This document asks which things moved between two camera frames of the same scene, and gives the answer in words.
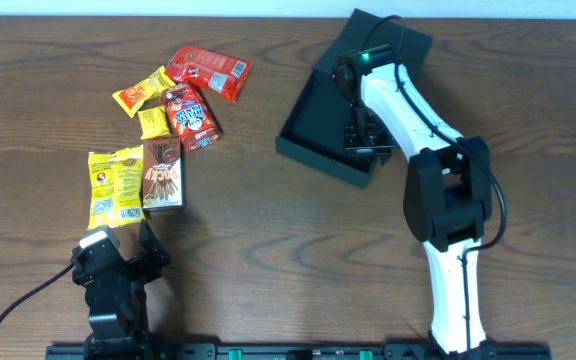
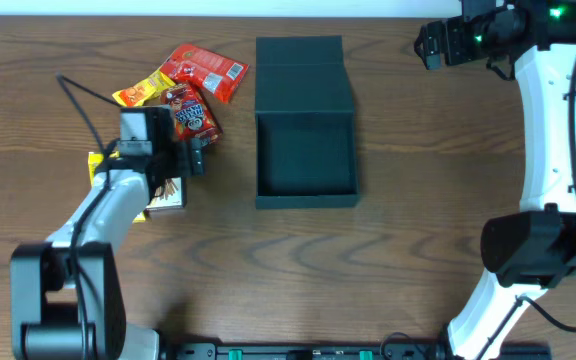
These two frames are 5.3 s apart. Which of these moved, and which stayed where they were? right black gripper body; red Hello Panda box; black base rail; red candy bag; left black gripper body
Moved: left black gripper body; right black gripper body
Stayed: black base rail; red Hello Panda box; red candy bag
